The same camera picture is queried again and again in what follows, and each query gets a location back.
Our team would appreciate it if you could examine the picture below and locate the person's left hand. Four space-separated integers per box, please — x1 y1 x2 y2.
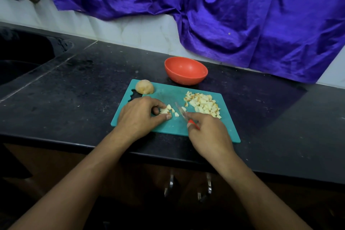
114 97 173 144

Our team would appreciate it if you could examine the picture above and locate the person's right hand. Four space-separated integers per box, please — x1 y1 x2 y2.
185 112 235 167

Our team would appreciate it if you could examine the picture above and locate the teal plastic cutting board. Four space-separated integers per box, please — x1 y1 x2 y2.
110 79 242 144

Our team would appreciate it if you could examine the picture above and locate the brown potato half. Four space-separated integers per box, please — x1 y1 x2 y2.
135 79 155 95

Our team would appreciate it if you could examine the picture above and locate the pile of diced apple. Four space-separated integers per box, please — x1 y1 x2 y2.
181 91 222 119

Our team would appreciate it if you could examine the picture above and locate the red-handled kitchen knife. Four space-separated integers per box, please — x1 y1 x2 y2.
175 103 201 131

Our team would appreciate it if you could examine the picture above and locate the orange bowl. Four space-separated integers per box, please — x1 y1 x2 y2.
164 57 209 86

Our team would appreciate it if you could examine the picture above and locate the person's left forearm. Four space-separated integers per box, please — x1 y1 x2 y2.
8 131 133 230

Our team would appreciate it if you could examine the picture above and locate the person's right forearm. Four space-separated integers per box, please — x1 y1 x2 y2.
215 153 313 230

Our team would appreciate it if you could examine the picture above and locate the dark kitchen sink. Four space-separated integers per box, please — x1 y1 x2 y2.
0 28 75 87

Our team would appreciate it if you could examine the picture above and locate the purple cloth curtain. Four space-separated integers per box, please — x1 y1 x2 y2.
39 0 345 84

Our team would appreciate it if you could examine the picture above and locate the metal cabinet handle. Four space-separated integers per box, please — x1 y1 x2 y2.
165 172 176 199
197 172 213 202

